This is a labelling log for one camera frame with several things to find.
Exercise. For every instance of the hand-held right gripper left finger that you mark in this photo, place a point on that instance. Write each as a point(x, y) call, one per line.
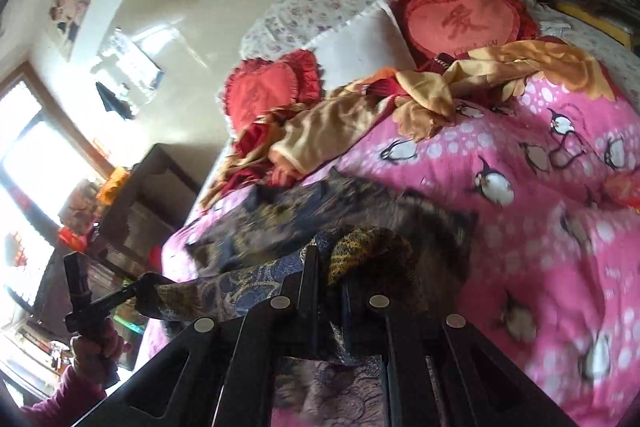
point(300, 307)

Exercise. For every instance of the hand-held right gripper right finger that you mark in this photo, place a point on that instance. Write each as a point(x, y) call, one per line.
point(360, 322)

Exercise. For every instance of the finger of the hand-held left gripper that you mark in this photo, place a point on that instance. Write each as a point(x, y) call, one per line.
point(127, 293)

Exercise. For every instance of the dark floral patterned garment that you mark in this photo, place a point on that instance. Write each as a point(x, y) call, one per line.
point(350, 207)

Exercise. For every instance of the person's left forearm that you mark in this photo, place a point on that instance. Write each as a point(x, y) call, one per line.
point(65, 399)

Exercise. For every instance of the person's left hand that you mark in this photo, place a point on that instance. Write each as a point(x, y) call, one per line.
point(90, 357)

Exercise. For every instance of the green printed box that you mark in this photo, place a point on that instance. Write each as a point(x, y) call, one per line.
point(127, 322)

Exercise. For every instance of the small red box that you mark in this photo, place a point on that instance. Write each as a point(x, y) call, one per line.
point(71, 238)

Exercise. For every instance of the dark wooden desk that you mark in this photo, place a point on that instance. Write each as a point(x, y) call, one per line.
point(150, 187)

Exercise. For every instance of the orange plastic basket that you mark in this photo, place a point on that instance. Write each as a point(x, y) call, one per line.
point(114, 184)

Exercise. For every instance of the window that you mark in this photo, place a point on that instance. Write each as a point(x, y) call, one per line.
point(30, 147)

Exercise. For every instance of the red and gold satin quilt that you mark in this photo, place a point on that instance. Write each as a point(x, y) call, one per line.
point(325, 122)

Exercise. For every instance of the pink penguin print blanket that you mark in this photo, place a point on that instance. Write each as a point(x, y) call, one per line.
point(525, 232)

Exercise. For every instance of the dark hanging cloth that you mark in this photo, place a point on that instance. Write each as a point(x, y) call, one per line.
point(114, 99)

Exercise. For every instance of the red heart pillow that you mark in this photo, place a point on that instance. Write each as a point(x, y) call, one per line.
point(465, 22)
point(265, 92)

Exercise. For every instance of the white pillow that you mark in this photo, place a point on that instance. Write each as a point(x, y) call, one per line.
point(360, 42)

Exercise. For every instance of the wall poster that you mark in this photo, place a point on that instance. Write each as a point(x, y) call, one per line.
point(70, 7)

